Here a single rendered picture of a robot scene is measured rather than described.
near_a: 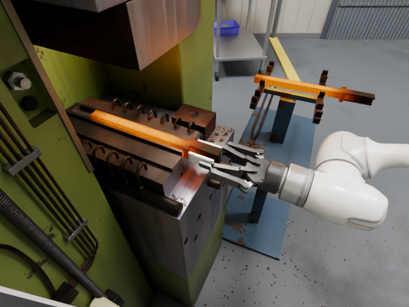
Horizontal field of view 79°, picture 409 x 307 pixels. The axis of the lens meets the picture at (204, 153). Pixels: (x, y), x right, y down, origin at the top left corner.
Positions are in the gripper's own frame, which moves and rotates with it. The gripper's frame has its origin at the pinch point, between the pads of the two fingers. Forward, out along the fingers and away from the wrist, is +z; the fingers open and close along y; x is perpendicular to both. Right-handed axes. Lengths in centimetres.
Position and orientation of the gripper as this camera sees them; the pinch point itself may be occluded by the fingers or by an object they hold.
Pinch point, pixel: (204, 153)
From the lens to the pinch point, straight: 64.4
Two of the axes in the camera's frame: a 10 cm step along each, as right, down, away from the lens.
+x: 0.0, -7.0, -7.2
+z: -9.0, -3.1, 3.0
